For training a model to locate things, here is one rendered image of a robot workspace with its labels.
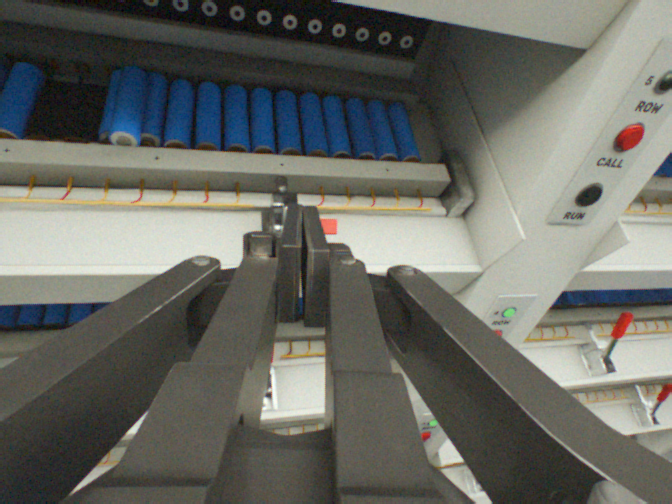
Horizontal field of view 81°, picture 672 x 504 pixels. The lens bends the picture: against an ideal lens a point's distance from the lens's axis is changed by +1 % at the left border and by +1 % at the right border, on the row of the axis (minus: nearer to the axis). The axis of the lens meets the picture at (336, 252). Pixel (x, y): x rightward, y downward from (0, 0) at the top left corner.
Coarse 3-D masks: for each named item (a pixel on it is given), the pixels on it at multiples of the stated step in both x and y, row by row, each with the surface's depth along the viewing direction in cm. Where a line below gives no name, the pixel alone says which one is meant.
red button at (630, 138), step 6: (636, 126) 24; (624, 132) 24; (630, 132) 24; (636, 132) 24; (642, 132) 24; (624, 138) 24; (630, 138) 25; (636, 138) 25; (642, 138) 25; (618, 144) 25; (624, 144) 25; (630, 144) 25; (636, 144) 25; (624, 150) 25
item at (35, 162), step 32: (0, 160) 23; (32, 160) 23; (64, 160) 24; (96, 160) 25; (128, 160) 25; (160, 160) 26; (192, 160) 26; (224, 160) 27; (256, 160) 28; (288, 160) 28; (320, 160) 29; (352, 160) 30; (288, 192) 30; (320, 192) 30; (352, 192) 31; (384, 192) 32; (416, 192) 32
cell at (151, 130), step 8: (152, 72) 30; (152, 80) 29; (160, 80) 30; (152, 88) 29; (160, 88) 30; (152, 96) 29; (160, 96) 29; (152, 104) 28; (160, 104) 29; (144, 112) 28; (152, 112) 28; (160, 112) 29; (144, 120) 27; (152, 120) 28; (160, 120) 28; (144, 128) 27; (152, 128) 27; (160, 128) 28; (144, 136) 27; (152, 136) 27; (160, 136) 28; (160, 144) 28
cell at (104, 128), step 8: (120, 72) 29; (112, 80) 29; (112, 88) 28; (112, 96) 28; (112, 104) 27; (104, 112) 27; (112, 112) 27; (104, 120) 27; (104, 128) 26; (104, 136) 27
